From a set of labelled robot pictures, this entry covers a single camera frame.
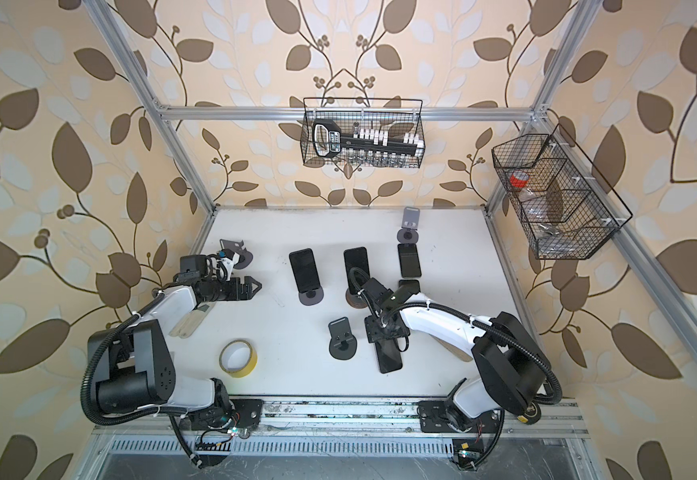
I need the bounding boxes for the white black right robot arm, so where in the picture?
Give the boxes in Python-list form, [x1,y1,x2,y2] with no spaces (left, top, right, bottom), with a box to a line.
[348,267,562,431]

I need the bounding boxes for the black wire basket back wall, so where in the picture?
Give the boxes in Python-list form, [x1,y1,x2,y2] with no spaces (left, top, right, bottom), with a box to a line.
[300,95,426,169]

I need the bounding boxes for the grey phone stand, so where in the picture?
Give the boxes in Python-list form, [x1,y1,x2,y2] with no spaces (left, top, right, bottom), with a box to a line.
[220,239,254,270]
[328,317,357,361]
[396,207,420,244]
[298,287,324,306]

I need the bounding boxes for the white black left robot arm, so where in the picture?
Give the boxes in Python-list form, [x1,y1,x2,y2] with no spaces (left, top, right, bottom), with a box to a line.
[80,249,264,430]

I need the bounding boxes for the black wire basket right wall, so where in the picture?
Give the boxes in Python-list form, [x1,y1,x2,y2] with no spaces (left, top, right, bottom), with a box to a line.
[491,125,632,260]

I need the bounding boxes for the yellow masking tape roll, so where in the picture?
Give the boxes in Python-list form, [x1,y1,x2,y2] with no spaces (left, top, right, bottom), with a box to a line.
[218,339,258,378]

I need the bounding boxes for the black wire basket wall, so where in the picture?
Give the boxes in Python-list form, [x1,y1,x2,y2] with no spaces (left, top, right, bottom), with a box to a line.
[491,125,632,260]
[300,95,426,169]

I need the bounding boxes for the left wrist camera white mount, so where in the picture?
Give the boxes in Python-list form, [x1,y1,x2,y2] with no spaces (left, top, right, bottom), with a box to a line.
[178,253,236,283]

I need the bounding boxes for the black socket set rail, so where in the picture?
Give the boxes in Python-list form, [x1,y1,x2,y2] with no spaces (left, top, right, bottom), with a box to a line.
[310,119,425,159]

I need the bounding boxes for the black smartphone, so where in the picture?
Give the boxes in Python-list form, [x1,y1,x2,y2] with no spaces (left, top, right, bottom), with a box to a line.
[288,248,322,294]
[397,243,422,279]
[374,339,403,374]
[344,247,370,295]

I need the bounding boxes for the aluminium front rail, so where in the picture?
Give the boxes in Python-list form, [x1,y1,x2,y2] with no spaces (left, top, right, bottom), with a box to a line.
[101,394,589,438]

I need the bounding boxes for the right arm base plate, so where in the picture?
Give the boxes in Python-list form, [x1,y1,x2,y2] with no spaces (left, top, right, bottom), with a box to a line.
[416,400,501,435]

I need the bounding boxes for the clear bottle red cap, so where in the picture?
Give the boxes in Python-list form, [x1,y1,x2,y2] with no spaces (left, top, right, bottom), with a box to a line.
[509,170,563,224]

